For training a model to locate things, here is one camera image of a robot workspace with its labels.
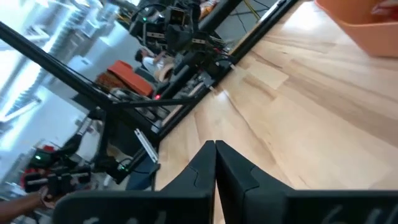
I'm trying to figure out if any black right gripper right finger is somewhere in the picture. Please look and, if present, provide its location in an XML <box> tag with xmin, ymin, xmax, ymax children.
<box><xmin>215</xmin><ymin>139</ymin><xmax>295</xmax><ymax>224</ymax></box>

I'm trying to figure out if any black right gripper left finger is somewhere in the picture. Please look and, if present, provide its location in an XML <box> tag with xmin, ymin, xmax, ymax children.
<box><xmin>159</xmin><ymin>139</ymin><xmax>217</xmax><ymax>224</ymax></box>

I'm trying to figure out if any red popcorn bag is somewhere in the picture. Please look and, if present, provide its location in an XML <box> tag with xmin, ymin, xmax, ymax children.
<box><xmin>371</xmin><ymin>0</ymin><xmax>398</xmax><ymax>17</ymax></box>

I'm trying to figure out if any person's forearm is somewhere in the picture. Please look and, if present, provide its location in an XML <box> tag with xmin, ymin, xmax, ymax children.
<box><xmin>0</xmin><ymin>191</ymin><xmax>43</xmax><ymax>220</ymax></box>

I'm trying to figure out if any person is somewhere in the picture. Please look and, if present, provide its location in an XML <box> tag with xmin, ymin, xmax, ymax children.
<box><xmin>134</xmin><ymin>49</ymin><xmax>167</xmax><ymax>77</ymax></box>

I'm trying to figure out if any red-orange box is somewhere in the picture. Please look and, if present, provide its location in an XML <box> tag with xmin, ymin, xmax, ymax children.
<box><xmin>107</xmin><ymin>60</ymin><xmax>155</xmax><ymax>97</ymax></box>

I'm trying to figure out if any person's hand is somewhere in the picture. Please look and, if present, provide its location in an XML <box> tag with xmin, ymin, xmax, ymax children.
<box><xmin>37</xmin><ymin>185</ymin><xmax>56</xmax><ymax>210</ymax></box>

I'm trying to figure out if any orange plastic basket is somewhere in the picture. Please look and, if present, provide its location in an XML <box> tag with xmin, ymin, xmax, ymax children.
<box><xmin>314</xmin><ymin>0</ymin><xmax>398</xmax><ymax>59</ymax></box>

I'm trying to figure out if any silver metal bracket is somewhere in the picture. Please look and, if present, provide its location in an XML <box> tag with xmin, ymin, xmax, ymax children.
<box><xmin>134</xmin><ymin>128</ymin><xmax>160</xmax><ymax>164</ymax></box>

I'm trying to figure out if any black table edge rail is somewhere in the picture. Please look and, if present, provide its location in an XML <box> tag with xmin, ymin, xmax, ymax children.
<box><xmin>152</xmin><ymin>0</ymin><xmax>301</xmax><ymax>144</ymax></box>

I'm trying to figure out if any black rig frame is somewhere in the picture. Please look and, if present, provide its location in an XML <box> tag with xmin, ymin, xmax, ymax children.
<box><xmin>0</xmin><ymin>20</ymin><xmax>203</xmax><ymax>175</ymax></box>

